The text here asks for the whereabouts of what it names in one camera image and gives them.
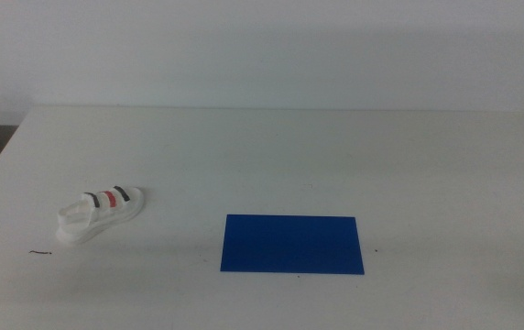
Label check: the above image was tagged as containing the white strapped sandal shoe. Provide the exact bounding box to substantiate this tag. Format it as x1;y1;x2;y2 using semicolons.
54;184;146;245

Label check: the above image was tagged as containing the blue rectangular mat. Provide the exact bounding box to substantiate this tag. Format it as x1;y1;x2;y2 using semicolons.
219;214;366;276

